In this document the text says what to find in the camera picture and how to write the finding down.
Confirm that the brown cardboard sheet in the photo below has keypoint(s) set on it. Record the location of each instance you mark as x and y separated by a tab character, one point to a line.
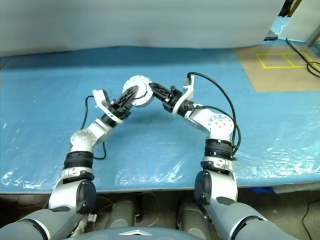
280	80

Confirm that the black bracket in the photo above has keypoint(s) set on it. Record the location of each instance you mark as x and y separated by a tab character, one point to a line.
286	8

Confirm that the blue plastic table cover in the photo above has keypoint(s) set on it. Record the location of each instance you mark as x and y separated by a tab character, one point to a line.
62	75

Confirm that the round silver motor lid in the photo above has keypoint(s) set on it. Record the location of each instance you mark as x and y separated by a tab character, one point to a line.
140	81

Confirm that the grey robot torso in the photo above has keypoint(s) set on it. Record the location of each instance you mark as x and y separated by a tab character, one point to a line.
155	235

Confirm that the white foam backdrop sheet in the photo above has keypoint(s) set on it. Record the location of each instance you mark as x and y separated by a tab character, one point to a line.
125	22

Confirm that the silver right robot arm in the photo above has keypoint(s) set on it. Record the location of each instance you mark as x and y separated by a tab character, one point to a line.
220	125

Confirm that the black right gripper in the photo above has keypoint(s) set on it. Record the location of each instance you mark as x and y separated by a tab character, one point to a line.
171	101

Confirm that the white upright panel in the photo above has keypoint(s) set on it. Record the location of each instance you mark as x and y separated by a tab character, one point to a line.
302	20

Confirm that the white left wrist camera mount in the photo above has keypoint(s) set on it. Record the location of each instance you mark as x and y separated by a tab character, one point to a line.
100	96

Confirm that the dark stand foot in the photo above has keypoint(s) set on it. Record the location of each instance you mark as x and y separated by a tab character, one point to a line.
270	36

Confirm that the aluminium frame post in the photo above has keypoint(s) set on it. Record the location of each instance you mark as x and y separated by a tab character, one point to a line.
314	35

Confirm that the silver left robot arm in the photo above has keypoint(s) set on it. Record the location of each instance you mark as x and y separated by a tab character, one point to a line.
82	138

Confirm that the dark grey rounded cylinder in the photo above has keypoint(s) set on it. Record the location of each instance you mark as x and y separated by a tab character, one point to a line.
192	216
122	215

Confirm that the small white connector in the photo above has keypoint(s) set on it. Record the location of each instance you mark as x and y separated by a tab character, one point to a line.
91	218

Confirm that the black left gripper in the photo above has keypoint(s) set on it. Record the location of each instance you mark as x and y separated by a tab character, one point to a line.
120	111

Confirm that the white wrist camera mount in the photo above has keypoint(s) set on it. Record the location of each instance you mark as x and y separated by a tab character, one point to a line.
100	96
188	92

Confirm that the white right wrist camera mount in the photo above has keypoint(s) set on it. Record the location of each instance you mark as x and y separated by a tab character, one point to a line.
188	92

